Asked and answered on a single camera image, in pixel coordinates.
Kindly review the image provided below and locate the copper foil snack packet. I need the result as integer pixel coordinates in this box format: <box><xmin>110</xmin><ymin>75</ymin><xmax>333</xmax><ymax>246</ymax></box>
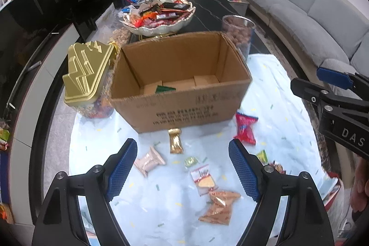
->
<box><xmin>199</xmin><ymin>202</ymin><xmax>236</xmax><ymax>226</ymax></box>
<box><xmin>208</xmin><ymin>190</ymin><xmax>241</xmax><ymax>208</ymax></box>

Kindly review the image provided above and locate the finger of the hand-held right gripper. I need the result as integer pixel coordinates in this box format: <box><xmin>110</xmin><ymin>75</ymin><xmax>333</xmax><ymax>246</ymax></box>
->
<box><xmin>316</xmin><ymin>67</ymin><xmax>369</xmax><ymax>97</ymax></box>
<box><xmin>290</xmin><ymin>77</ymin><xmax>369</xmax><ymax>120</ymax></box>

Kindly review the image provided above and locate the black television screen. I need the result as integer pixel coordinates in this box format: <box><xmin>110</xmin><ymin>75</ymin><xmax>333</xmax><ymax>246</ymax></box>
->
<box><xmin>0</xmin><ymin>0</ymin><xmax>78</xmax><ymax>75</ymax></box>

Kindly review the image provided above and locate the pale pink snack packet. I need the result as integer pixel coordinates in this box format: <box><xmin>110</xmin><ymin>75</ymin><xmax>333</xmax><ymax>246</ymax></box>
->
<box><xmin>133</xmin><ymin>146</ymin><xmax>167</xmax><ymax>178</ymax></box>

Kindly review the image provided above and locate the person's right hand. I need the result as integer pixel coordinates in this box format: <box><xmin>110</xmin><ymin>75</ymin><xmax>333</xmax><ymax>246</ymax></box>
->
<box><xmin>349</xmin><ymin>159</ymin><xmax>369</xmax><ymax>215</ymax></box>

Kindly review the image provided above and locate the colourful toy pile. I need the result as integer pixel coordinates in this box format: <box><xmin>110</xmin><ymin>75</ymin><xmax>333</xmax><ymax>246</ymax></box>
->
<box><xmin>0</xmin><ymin>121</ymin><xmax>11</xmax><ymax>152</ymax></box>

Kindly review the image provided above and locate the clear cake slice packet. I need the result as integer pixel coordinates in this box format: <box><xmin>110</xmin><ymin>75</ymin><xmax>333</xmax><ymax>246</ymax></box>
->
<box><xmin>190</xmin><ymin>164</ymin><xmax>218</xmax><ymax>196</ymax></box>

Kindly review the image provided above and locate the grey curved sofa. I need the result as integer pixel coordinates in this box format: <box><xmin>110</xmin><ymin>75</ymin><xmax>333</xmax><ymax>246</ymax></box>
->
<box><xmin>179</xmin><ymin>0</ymin><xmax>369</xmax><ymax>80</ymax></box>

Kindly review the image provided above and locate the gold foil candy packet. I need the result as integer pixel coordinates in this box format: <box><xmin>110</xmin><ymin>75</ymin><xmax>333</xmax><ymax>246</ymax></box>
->
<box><xmin>168</xmin><ymin>128</ymin><xmax>184</xmax><ymax>154</ymax></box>

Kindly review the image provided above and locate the small green candy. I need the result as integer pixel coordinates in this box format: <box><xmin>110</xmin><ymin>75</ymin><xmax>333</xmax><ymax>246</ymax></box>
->
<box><xmin>184</xmin><ymin>156</ymin><xmax>200</xmax><ymax>169</ymax></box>

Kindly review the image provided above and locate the red snack packet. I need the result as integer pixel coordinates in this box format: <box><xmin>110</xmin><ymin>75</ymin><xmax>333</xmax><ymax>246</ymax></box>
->
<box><xmin>232</xmin><ymin>112</ymin><xmax>259</xmax><ymax>146</ymax></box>

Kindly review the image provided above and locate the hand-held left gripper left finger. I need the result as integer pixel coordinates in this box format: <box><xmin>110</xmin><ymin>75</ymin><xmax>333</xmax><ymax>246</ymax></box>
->
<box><xmin>31</xmin><ymin>138</ymin><xmax>138</xmax><ymax>246</ymax></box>

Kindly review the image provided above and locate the grey storage box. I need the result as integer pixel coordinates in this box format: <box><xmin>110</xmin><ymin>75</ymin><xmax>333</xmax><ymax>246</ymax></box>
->
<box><xmin>221</xmin><ymin>0</ymin><xmax>249</xmax><ymax>16</ymax></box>

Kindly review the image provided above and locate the brown cardboard box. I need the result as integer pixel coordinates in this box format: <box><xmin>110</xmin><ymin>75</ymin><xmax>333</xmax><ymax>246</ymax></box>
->
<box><xmin>109</xmin><ymin>31</ymin><xmax>253</xmax><ymax>134</ymax></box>

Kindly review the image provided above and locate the bag of peanuts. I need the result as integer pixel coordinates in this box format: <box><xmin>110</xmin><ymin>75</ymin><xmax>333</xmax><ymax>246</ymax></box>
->
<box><xmin>110</xmin><ymin>28</ymin><xmax>134</xmax><ymax>45</ymax></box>

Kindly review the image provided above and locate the white plastic bag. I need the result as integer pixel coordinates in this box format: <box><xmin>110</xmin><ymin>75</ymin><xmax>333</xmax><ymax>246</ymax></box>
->
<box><xmin>322</xmin><ymin>170</ymin><xmax>356</xmax><ymax>235</ymax></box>

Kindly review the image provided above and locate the white and black television cabinet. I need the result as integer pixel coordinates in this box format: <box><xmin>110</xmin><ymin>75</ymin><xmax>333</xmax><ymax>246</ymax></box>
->
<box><xmin>5</xmin><ymin>22</ymin><xmax>80</xmax><ymax>156</ymax></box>

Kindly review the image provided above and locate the gold lidded candy container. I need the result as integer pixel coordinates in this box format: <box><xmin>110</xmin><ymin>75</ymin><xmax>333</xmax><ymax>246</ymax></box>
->
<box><xmin>62</xmin><ymin>40</ymin><xmax>119</xmax><ymax>119</ymax></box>

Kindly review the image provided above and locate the glass jar of nuts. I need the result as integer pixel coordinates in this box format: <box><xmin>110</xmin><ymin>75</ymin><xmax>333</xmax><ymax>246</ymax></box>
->
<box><xmin>222</xmin><ymin>15</ymin><xmax>257</xmax><ymax>61</ymax></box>

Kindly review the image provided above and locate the pile of mixed wrapped snacks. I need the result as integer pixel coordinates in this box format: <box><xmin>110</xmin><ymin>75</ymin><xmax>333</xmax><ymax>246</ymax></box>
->
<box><xmin>124</xmin><ymin>0</ymin><xmax>193</xmax><ymax>29</ymax></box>

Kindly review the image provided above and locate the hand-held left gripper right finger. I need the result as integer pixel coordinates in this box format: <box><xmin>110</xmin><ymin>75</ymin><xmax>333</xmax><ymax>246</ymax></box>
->
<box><xmin>228</xmin><ymin>138</ymin><xmax>335</xmax><ymax>246</ymax></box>

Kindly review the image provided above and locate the dark green snack packet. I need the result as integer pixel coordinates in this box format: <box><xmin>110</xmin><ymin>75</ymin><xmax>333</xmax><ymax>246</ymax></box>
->
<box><xmin>155</xmin><ymin>84</ymin><xmax>176</xmax><ymax>94</ymax></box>

